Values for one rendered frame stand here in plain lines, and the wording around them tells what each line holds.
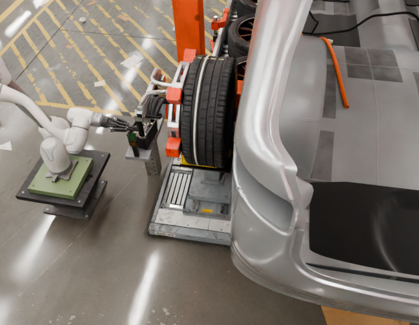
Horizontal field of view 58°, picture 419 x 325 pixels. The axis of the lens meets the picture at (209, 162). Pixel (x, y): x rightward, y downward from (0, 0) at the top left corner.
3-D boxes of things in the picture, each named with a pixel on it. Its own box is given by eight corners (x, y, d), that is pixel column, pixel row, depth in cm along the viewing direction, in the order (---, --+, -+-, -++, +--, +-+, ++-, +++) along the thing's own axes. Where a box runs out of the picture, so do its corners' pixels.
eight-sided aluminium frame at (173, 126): (183, 171, 235) (175, 106, 193) (173, 170, 236) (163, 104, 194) (199, 113, 269) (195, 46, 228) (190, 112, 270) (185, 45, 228)
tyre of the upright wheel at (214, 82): (232, 146, 271) (219, 187, 211) (200, 142, 274) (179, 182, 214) (240, 51, 245) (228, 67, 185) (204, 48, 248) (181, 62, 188)
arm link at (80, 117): (95, 113, 246) (90, 132, 244) (71, 107, 244) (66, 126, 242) (93, 109, 235) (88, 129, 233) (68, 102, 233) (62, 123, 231)
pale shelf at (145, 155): (148, 162, 262) (148, 158, 259) (125, 158, 264) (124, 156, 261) (164, 119, 289) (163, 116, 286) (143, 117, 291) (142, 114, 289)
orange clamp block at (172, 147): (183, 146, 217) (179, 158, 211) (169, 144, 218) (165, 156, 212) (181, 137, 211) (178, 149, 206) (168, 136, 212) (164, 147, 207)
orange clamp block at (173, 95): (183, 105, 204) (179, 100, 195) (168, 104, 205) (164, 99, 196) (184, 92, 205) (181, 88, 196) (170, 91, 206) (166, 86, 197)
